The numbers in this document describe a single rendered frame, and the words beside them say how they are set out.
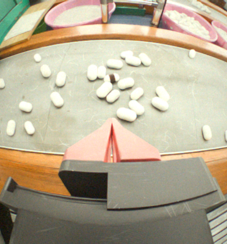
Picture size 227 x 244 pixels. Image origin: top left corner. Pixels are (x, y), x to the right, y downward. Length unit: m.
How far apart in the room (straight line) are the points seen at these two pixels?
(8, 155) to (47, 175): 0.12
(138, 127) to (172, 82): 0.14
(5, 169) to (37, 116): 0.14
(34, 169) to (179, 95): 0.34
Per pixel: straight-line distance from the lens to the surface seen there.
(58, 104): 0.26
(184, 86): 0.33
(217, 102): 0.39
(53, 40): 0.41
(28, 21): 0.58
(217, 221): 0.56
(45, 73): 0.32
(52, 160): 0.25
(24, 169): 0.27
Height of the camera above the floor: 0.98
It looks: 76 degrees down
